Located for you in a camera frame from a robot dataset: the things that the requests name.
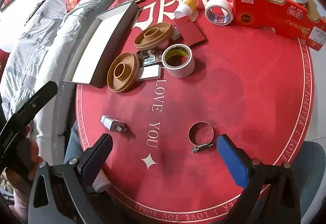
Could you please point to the person's blue jeans leg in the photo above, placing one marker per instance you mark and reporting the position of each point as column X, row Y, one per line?
column 73, row 142

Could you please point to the white bottle yellow label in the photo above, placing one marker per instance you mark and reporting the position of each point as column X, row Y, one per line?
column 183, row 10

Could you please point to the red printed table mat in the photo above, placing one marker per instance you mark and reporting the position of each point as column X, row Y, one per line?
column 242, row 86

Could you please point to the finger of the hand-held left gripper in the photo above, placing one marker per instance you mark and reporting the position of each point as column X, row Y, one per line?
column 38, row 100

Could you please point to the grey tray box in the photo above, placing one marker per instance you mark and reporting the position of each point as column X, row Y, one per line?
column 96, row 45

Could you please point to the clear tape roll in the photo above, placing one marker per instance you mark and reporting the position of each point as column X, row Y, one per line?
column 202, row 148

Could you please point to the white blanket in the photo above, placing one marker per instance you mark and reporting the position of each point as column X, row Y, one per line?
column 84, row 10

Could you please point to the red cardboard box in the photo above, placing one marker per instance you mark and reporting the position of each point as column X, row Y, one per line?
column 254, row 10

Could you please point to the small white box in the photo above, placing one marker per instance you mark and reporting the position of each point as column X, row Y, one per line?
column 149, row 74

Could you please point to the white tape roll blue print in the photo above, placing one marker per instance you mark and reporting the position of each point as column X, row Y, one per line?
column 219, row 5

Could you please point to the grey striped blanket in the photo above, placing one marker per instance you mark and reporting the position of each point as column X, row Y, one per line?
column 30, row 43

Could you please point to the grey-blue chair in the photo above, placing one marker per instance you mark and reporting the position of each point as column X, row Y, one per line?
column 310, row 162

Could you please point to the person's left forearm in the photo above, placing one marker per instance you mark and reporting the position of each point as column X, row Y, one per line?
column 21, row 198

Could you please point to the small red box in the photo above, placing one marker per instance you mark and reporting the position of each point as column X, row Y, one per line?
column 191, row 31

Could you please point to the white power adapter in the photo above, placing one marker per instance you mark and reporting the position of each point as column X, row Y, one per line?
column 108, row 122

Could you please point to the red snack packet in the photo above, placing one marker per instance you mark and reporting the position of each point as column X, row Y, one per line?
column 150, row 59

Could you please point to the person's left hand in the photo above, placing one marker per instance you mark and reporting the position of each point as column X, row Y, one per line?
column 31, row 148

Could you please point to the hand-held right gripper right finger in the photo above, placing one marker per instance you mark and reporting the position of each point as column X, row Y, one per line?
column 231, row 160

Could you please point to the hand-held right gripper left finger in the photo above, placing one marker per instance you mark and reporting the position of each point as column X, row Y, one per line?
column 98, row 160

